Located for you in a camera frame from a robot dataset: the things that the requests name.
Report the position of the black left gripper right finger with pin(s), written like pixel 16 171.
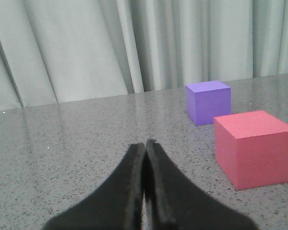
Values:
pixel 173 202

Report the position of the purple foam cube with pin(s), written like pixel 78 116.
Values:
pixel 207 100

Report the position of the grey-white curtain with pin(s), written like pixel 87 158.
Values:
pixel 56 51

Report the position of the pink foam cube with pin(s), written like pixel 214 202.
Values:
pixel 252 149

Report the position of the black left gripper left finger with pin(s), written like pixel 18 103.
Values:
pixel 115 205

